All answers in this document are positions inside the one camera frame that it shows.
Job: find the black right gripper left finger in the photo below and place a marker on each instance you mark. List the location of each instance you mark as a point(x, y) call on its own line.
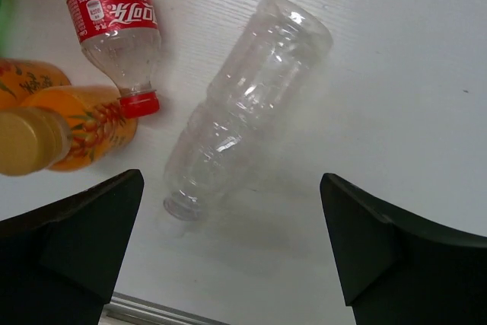
point(60, 262)

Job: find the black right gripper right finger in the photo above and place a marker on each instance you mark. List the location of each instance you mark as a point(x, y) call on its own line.
point(396, 267)

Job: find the clear plastic bottle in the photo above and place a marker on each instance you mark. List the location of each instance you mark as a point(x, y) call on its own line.
point(280, 47)

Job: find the red label cola bottle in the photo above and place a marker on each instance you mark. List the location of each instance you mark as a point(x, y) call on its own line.
point(122, 39)

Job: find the green plastic bottle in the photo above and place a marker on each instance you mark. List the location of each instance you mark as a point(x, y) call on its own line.
point(7, 15)

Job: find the orange juice bottle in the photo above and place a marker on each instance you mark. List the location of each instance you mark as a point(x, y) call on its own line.
point(63, 129)
point(22, 78)

